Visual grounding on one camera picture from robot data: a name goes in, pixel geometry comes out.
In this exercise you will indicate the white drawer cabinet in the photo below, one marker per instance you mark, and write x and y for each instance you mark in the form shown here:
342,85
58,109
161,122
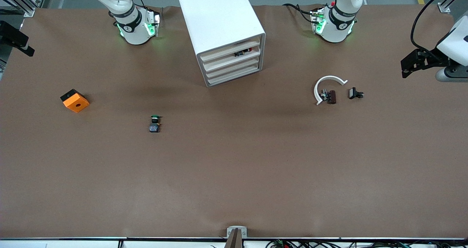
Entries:
215,14

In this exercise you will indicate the brown electrical component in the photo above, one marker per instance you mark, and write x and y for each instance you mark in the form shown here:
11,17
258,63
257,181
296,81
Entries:
332,96

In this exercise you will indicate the green push button switch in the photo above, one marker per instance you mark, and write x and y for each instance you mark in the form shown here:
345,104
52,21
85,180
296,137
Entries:
154,126

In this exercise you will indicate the orange and black block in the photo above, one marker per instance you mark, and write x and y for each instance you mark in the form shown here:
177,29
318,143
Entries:
76,103

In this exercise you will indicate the red push button switch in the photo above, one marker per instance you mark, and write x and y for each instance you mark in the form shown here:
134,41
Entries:
239,53

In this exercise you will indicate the grey metal bracket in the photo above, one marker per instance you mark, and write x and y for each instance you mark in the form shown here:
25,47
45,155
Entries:
230,230

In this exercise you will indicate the brown mount post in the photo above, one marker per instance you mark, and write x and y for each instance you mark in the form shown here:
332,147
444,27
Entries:
234,240

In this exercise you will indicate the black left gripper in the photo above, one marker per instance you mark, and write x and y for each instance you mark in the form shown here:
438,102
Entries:
432,60

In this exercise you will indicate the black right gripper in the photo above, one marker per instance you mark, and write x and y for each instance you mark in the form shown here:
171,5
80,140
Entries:
8,35

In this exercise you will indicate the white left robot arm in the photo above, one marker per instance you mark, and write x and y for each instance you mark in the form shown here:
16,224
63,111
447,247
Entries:
334,25

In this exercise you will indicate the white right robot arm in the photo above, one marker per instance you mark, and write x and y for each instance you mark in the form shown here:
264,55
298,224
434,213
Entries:
135,25

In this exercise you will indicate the brown table mat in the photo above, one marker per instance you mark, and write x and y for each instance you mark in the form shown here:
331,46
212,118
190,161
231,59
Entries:
234,167

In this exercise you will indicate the small black switch part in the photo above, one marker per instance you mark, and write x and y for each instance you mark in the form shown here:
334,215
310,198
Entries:
353,93

